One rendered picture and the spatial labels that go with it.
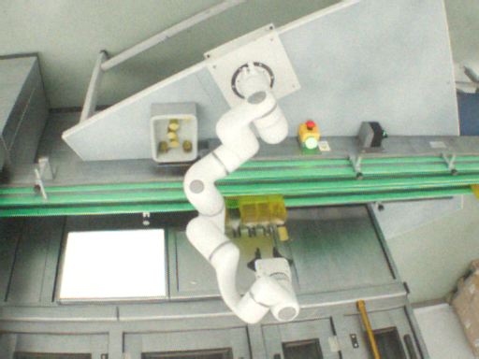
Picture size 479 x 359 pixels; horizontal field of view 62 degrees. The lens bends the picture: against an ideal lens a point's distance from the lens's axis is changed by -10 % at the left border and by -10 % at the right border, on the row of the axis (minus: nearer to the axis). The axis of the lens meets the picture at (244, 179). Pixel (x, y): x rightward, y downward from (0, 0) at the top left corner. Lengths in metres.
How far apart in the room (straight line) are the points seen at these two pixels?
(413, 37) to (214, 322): 1.31
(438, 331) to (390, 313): 3.78
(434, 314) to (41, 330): 4.74
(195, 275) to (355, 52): 1.04
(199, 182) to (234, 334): 0.62
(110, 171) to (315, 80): 0.89
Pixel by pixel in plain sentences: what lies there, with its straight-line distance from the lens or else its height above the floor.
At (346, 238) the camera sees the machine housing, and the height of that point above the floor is 1.07.
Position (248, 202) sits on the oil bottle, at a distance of 1.72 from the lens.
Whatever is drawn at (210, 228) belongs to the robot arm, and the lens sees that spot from 1.22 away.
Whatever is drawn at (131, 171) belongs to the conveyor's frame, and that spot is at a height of 0.83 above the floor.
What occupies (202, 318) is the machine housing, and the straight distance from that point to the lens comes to 1.62.
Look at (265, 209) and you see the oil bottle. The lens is 1.70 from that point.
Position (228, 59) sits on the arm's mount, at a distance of 1.51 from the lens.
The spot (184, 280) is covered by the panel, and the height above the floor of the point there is 1.24.
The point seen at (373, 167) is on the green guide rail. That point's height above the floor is 0.94.
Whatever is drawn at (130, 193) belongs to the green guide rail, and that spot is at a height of 0.94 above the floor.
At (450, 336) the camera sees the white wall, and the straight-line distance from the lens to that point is 5.60.
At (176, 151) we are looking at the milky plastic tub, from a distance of 1.77.
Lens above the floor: 2.13
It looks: 44 degrees down
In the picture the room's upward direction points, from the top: 169 degrees clockwise
